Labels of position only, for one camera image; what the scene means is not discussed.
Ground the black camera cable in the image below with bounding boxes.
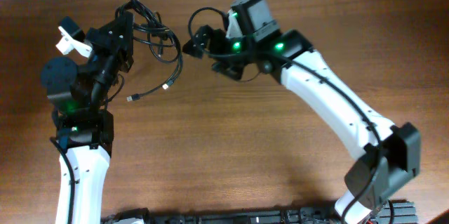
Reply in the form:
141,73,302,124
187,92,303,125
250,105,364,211
187,6,385,224
48,136,77,224

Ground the black left camera cable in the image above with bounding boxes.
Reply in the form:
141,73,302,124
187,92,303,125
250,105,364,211
48,136,77,224

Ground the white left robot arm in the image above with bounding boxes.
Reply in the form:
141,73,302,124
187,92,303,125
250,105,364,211
40,12,134,223

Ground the black right camera cable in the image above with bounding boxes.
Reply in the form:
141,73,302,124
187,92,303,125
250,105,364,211
187,6,385,224

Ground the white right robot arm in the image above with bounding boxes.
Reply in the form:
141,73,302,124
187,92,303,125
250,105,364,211
182,0,422,223

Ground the black usb cable bundle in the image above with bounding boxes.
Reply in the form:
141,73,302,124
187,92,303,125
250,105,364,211
114,0,185,103

